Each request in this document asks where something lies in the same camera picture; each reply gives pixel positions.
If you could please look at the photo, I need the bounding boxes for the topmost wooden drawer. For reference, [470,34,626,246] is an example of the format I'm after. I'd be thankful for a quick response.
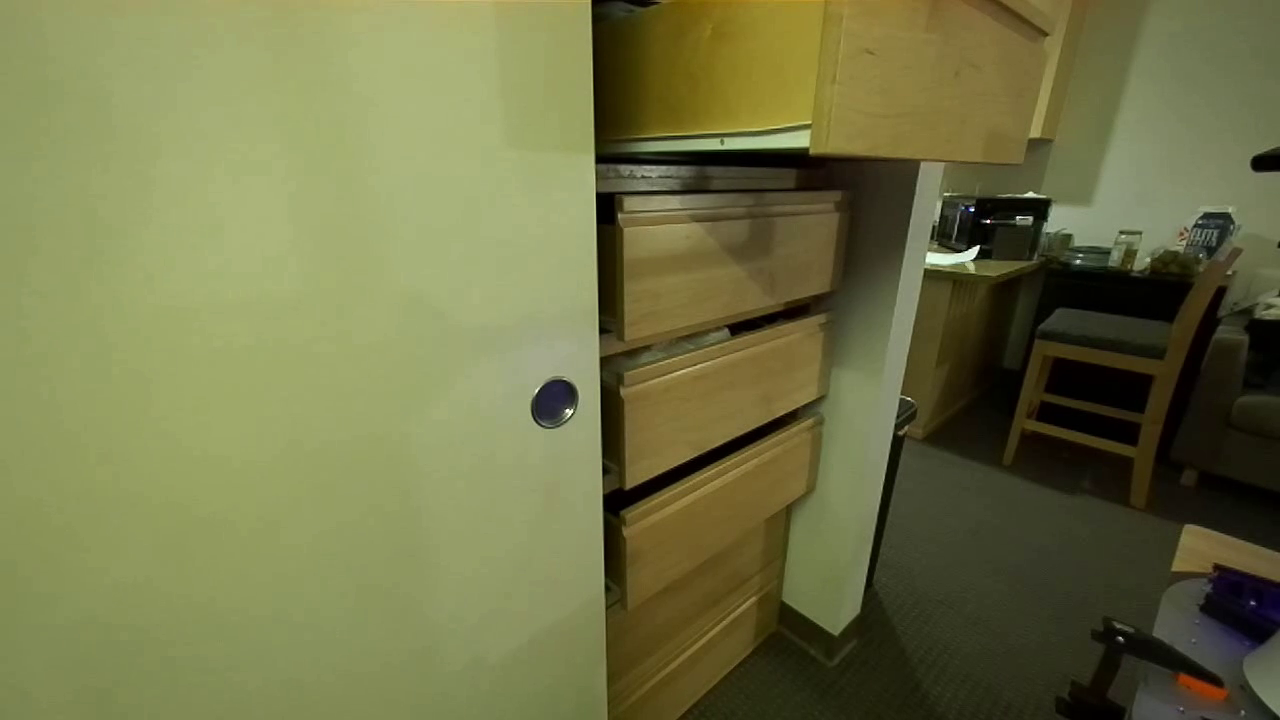
[595,0,1070,165]

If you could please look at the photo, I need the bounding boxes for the bottom wooden drawer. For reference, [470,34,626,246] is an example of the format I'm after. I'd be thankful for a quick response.
[609,521,789,720]

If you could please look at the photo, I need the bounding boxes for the round dark door pull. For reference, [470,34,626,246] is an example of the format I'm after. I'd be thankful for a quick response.
[528,376,581,429]

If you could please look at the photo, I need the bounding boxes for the wooden desk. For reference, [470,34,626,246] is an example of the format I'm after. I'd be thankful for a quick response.
[902,262,1037,441]

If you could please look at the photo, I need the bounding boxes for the cream sliding closet door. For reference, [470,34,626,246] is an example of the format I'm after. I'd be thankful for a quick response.
[0,0,609,720]

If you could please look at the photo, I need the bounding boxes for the black printer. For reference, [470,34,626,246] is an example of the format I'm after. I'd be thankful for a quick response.
[937,198,1053,262]

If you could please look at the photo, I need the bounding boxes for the wooden chair grey cushion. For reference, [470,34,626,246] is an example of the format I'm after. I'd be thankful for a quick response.
[1003,246,1240,509]

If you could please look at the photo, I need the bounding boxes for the grey sofa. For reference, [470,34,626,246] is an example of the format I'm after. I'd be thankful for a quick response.
[1171,313,1280,491]

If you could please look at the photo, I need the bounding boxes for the purple box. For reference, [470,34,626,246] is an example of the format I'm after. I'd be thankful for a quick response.
[1199,564,1280,639]

